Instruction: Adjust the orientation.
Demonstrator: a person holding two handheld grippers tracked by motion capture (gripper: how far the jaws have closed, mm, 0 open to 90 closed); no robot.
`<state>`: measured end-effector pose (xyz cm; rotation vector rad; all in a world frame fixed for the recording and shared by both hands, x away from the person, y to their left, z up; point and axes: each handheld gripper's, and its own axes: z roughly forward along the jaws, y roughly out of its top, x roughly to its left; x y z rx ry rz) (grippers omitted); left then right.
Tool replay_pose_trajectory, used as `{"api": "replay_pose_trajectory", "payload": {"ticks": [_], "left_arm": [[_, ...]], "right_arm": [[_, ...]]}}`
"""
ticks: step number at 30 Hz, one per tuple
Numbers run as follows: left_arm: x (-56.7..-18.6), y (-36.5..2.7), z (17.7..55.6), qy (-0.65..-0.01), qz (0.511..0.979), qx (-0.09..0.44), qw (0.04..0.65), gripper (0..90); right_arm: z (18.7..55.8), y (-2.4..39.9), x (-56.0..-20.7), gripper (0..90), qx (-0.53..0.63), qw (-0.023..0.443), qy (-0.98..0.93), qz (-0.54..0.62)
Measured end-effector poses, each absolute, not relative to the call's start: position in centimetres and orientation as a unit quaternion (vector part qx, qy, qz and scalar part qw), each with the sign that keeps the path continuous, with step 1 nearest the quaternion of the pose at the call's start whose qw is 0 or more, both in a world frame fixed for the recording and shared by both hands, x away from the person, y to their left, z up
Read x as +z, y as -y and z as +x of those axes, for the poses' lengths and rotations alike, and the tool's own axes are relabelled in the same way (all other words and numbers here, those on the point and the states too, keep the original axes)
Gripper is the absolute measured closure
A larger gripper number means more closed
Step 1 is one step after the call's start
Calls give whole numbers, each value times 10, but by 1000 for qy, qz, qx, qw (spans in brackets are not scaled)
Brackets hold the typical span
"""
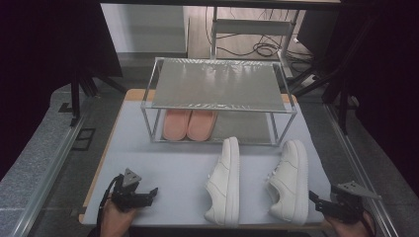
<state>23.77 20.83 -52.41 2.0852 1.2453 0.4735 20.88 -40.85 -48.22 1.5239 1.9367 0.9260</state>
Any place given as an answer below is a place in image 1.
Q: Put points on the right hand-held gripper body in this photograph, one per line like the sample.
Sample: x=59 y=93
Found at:
x=347 y=207

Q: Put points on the metal two-tier shoe rack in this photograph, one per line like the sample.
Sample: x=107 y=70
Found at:
x=217 y=85

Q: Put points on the white sneaker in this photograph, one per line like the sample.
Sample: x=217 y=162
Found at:
x=291 y=184
x=224 y=184

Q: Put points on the white power strip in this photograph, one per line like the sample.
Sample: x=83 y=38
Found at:
x=310 y=80

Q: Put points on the black tripod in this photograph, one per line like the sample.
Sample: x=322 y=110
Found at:
x=75 y=95

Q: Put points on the black metal stand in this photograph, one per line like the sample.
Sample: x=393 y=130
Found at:
x=342 y=98

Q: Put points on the metal frame stand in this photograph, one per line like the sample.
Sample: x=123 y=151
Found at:
x=252 y=27

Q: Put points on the white board panel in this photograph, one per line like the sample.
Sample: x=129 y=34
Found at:
x=145 y=28

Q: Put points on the person's right hand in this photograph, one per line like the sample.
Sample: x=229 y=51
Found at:
x=349 y=230

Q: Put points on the pink rubber slipper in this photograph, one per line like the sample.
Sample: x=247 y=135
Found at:
x=201 y=125
x=176 y=125

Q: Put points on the black monitor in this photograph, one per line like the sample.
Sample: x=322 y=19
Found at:
x=316 y=31

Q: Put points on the aluminium rail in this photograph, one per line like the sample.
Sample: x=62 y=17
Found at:
x=49 y=177
x=360 y=164

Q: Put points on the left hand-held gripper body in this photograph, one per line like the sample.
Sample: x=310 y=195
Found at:
x=126 y=197

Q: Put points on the person's left hand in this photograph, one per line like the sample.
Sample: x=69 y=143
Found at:
x=115 y=222

